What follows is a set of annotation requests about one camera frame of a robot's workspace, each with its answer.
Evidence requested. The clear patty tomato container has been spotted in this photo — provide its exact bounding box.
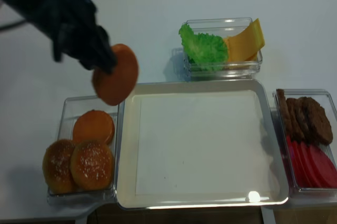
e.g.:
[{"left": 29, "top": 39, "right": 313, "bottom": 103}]
[{"left": 273, "top": 89, "right": 336, "bottom": 205}]

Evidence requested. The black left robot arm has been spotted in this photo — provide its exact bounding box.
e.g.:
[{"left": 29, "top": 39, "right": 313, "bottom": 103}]
[{"left": 1, "top": 0, "right": 117, "bottom": 74}]

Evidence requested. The brown patty back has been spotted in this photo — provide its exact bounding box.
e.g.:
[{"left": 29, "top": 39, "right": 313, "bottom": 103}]
[{"left": 276, "top": 89, "right": 293, "bottom": 136}]

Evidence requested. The green lettuce leaf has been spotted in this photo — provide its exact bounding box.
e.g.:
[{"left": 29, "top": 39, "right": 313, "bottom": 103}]
[{"left": 179, "top": 23, "right": 229, "bottom": 72}]

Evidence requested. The brown patty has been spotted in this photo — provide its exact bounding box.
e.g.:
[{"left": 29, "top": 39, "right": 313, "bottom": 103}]
[
  {"left": 295, "top": 97, "right": 313, "bottom": 145},
  {"left": 286, "top": 98, "right": 305, "bottom": 142},
  {"left": 276, "top": 89, "right": 293, "bottom": 136},
  {"left": 302, "top": 97, "right": 333, "bottom": 146}
]

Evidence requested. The sesame top bun left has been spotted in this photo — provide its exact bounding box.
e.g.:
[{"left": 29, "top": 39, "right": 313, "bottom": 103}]
[{"left": 42, "top": 139, "right": 77, "bottom": 194}]

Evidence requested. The yellow cheese slice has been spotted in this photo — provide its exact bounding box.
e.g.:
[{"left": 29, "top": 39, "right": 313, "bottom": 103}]
[
  {"left": 227, "top": 45, "right": 257, "bottom": 62},
  {"left": 223, "top": 18, "right": 265, "bottom": 55}
]

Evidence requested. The orange bottom bun front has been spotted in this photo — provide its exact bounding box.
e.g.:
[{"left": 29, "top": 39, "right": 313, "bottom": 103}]
[{"left": 72, "top": 110, "right": 115, "bottom": 145}]

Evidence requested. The clear bun container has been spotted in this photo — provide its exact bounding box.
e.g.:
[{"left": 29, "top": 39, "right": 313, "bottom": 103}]
[{"left": 47, "top": 96, "right": 124, "bottom": 206}]

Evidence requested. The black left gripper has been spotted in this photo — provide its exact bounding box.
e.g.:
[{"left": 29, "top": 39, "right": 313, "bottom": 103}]
[{"left": 41, "top": 0, "right": 117, "bottom": 74}]

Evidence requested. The orange bottom bun back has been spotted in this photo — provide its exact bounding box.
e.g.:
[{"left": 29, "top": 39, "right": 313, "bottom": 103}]
[{"left": 92, "top": 44, "right": 139, "bottom": 106}]

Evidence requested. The yellow cheese slice upper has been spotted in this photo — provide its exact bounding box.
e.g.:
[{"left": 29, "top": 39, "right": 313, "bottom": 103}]
[{"left": 223, "top": 18, "right": 265, "bottom": 55}]

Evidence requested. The red tomato slice back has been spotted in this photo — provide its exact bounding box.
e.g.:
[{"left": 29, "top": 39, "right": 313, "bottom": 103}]
[{"left": 286, "top": 135, "right": 303, "bottom": 187}]

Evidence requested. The sesame bun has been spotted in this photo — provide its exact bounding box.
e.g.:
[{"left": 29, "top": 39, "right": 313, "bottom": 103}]
[
  {"left": 42, "top": 139, "right": 77, "bottom": 194},
  {"left": 70, "top": 140, "right": 114, "bottom": 191}
]

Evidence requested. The metal baking tray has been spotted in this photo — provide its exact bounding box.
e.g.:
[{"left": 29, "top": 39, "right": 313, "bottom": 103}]
[{"left": 116, "top": 79, "right": 289, "bottom": 209}]

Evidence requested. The red tomato slice front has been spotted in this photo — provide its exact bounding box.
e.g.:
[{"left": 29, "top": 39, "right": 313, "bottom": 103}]
[{"left": 308, "top": 146, "right": 336, "bottom": 189}]

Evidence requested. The yellow cheese slice lower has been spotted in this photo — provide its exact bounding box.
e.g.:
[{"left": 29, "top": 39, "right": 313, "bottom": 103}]
[{"left": 227, "top": 45, "right": 257, "bottom": 62}]

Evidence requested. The sesame top bun right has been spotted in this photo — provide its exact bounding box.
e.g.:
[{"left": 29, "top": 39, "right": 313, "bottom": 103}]
[{"left": 70, "top": 140, "right": 114, "bottom": 191}]

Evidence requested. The orange bun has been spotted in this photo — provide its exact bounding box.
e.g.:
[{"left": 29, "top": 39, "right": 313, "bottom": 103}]
[
  {"left": 92, "top": 44, "right": 139, "bottom": 106},
  {"left": 72, "top": 110, "right": 115, "bottom": 145}
]

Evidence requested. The clear lettuce cheese container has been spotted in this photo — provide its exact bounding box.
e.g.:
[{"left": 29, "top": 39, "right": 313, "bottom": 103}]
[{"left": 183, "top": 17, "right": 263, "bottom": 81}]

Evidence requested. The red tomato slice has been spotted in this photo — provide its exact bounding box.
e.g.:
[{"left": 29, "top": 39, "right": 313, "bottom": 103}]
[
  {"left": 286, "top": 135, "right": 303, "bottom": 187},
  {"left": 308, "top": 146, "right": 336, "bottom": 189},
  {"left": 292, "top": 141, "right": 311, "bottom": 188},
  {"left": 299, "top": 142, "right": 321, "bottom": 188}
]

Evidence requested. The brown patty front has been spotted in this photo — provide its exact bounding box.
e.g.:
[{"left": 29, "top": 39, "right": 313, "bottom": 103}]
[{"left": 302, "top": 97, "right": 333, "bottom": 146}]

